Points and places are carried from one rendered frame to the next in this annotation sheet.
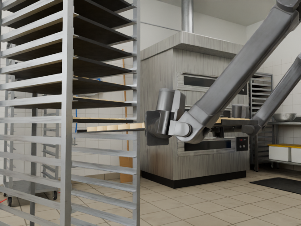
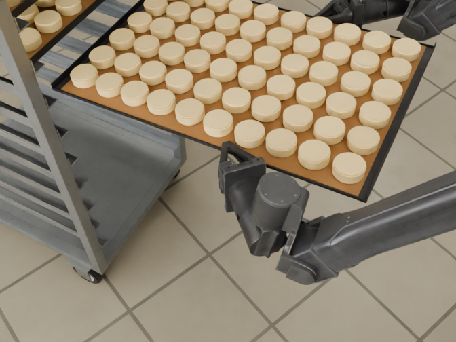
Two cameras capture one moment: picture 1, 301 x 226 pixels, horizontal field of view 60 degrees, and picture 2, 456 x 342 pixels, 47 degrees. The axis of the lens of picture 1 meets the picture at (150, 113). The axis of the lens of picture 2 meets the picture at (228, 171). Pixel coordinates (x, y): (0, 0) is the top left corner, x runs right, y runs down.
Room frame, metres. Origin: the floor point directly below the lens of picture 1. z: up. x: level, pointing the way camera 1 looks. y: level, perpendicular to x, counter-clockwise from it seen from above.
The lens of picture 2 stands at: (0.29, 0.07, 1.50)
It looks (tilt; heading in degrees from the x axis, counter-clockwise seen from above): 52 degrees down; 352
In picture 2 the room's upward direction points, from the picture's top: straight up
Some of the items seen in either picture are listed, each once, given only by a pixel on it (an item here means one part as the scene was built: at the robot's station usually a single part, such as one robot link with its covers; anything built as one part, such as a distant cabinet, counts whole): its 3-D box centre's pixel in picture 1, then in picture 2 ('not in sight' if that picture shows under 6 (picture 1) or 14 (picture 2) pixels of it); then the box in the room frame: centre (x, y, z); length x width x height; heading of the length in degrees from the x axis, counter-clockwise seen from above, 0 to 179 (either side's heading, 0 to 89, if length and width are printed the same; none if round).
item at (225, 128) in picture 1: (224, 126); (364, 10); (1.17, -0.33, 0.84); 0.07 x 0.07 x 0.10; 10
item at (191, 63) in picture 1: (197, 114); not in sight; (4.11, -0.74, 1.00); 1.56 x 1.20 x 2.01; 121
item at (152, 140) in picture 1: (158, 128); (249, 198); (0.74, -0.02, 0.84); 0.07 x 0.07 x 0.10; 10
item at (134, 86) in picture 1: (93, 90); not in sight; (1.57, 0.34, 1.05); 0.64 x 0.03 x 0.03; 55
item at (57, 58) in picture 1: (32, 63); not in sight; (1.25, 0.57, 1.14); 0.64 x 0.03 x 0.03; 55
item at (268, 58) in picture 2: not in sight; (267, 58); (1.05, -0.11, 0.85); 0.05 x 0.05 x 0.02
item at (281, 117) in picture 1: (284, 118); not in sight; (4.52, -2.32, 0.95); 0.39 x 0.39 x 0.14
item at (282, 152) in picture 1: (285, 152); not in sight; (4.53, -2.34, 0.36); 0.46 x 0.38 x 0.26; 119
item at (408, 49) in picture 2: not in sight; (406, 49); (1.02, -0.36, 0.86); 0.05 x 0.05 x 0.02
